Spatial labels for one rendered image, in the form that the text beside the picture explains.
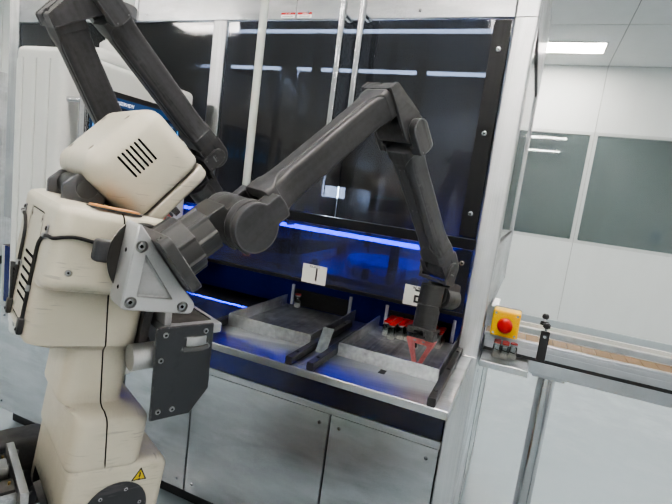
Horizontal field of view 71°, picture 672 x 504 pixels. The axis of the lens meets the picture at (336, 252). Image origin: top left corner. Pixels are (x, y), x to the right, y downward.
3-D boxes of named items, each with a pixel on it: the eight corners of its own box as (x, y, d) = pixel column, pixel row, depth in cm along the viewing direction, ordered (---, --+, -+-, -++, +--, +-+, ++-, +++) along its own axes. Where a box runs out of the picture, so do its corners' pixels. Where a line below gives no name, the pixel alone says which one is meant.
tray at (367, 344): (377, 325, 153) (379, 315, 152) (458, 345, 143) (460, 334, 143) (337, 355, 121) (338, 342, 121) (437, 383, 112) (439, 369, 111)
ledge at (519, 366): (483, 352, 146) (484, 346, 146) (527, 362, 141) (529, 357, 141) (478, 365, 133) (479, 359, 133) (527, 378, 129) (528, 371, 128)
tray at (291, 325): (285, 303, 165) (286, 293, 165) (354, 320, 156) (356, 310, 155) (227, 324, 134) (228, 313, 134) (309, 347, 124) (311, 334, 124)
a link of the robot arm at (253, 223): (372, 67, 90) (414, 66, 83) (392, 130, 98) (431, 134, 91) (190, 210, 72) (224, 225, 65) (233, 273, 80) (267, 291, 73)
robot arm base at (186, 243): (128, 229, 68) (160, 244, 59) (175, 199, 71) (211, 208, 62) (160, 275, 72) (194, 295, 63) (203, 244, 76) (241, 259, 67)
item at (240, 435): (153, 361, 314) (164, 231, 302) (469, 468, 237) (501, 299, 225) (-5, 424, 222) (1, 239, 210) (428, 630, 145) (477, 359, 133)
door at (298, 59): (213, 197, 166) (230, 22, 158) (334, 216, 149) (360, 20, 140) (212, 197, 165) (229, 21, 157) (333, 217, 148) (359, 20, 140)
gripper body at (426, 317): (439, 337, 118) (445, 308, 118) (432, 339, 109) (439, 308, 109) (413, 330, 121) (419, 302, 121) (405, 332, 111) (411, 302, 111)
